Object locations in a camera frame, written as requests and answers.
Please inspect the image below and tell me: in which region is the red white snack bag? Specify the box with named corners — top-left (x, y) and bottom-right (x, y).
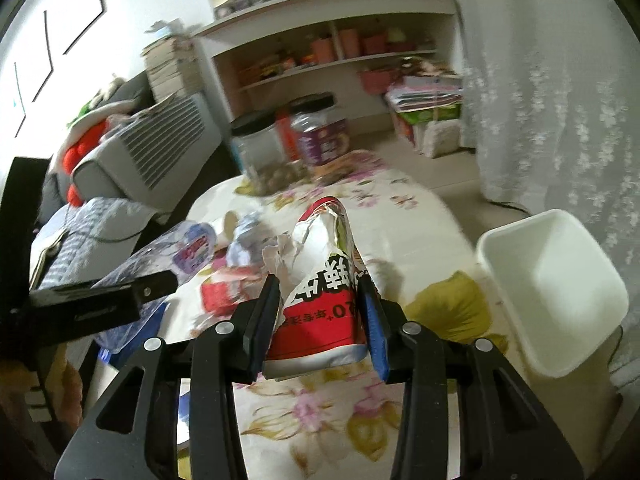
top-left (262, 196), bottom-right (368, 379)

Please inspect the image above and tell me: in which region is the white fluffy mat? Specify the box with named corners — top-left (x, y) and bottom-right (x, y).
top-left (422, 119), bottom-right (461, 158)

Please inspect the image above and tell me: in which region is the grey quilted cloth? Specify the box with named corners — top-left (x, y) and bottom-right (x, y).
top-left (29, 197), bottom-right (162, 289)

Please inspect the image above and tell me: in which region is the white embroidered lace curtain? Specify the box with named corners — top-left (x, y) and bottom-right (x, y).
top-left (439, 0), bottom-right (640, 311)

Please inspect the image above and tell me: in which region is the crushed clear plastic bottle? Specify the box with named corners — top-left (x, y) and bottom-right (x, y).
top-left (94, 221), bottom-right (217, 353)

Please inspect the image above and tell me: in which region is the white plastic trash bin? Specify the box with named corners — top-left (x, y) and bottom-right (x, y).
top-left (476, 209), bottom-right (629, 378)

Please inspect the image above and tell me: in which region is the stack of colourful papers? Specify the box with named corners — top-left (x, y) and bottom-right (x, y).
top-left (384, 56), bottom-right (463, 125)

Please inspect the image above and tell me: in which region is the white slatted air appliance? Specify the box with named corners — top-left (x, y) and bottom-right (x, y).
top-left (72, 93), bottom-right (222, 212)

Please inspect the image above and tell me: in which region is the white wall shelf unit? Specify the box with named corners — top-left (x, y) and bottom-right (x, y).
top-left (193, 0), bottom-right (462, 131)

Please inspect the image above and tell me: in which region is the stack of books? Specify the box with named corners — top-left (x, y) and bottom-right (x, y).
top-left (141, 36), bottom-right (204, 102)

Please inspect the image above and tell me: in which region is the floral white tablecloth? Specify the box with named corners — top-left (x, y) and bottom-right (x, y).
top-left (89, 148), bottom-right (522, 480)

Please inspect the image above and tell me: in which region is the red white wrapper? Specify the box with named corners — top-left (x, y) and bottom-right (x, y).
top-left (200, 266), bottom-right (266, 316)

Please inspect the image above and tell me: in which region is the purple label jar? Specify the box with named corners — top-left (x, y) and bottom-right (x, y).
top-left (288, 92), bottom-right (349, 168)

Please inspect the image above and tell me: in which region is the clear jar black lid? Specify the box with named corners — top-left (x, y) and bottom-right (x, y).
top-left (230, 110), bottom-right (288, 180)

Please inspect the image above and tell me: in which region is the red stuffed toy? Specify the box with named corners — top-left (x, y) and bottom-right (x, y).
top-left (62, 119), bottom-right (107, 207)

